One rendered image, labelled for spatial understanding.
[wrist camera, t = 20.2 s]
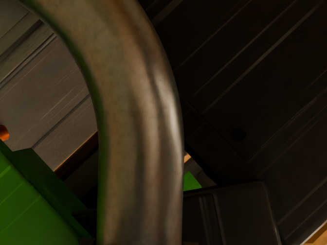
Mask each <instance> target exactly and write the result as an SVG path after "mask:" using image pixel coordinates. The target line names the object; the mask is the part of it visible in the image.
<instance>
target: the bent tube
mask: <svg viewBox="0 0 327 245"><path fill-rule="evenodd" d="M14 1H15V2H17V3H19V4H20V5H22V6H23V7H25V8H26V9H27V10H29V11H30V12H32V13H33V14H34V15H35V16H37V17H38V18H39V19H40V20H41V21H43V22H44V23H45V24H46V25H47V26H48V27H49V28H50V29H51V30H52V31H53V32H54V33H55V35H56V36H57V37H58V38H59V39H60V40H61V42H62V43H63V44H64V46H65V47H66V48H67V50H68V51H69V53H70V54H71V56H72V57H73V59H74V61H75V62H76V64H77V66H78V68H79V70H80V72H81V74H82V76H83V78H84V80H85V83H86V85H87V88H88V90H89V93H90V96H91V100H92V104H93V108H94V112H95V117H96V122H97V130H98V144H99V154H98V187H97V220H96V245H182V209H183V177H184V129H183V119H182V109H181V103H180V98H179V93H178V89H177V85H176V81H175V78H174V74H173V71H172V68H171V65H170V63H169V60H168V57H167V54H166V52H165V50H164V47H163V45H162V43H161V40H160V38H159V36H158V34H157V32H156V30H155V28H154V26H153V24H152V23H151V21H150V19H149V18H148V16H147V14H146V13H145V11H144V9H143V8H142V6H141V5H140V4H139V2H138V1H137V0H14Z"/></svg>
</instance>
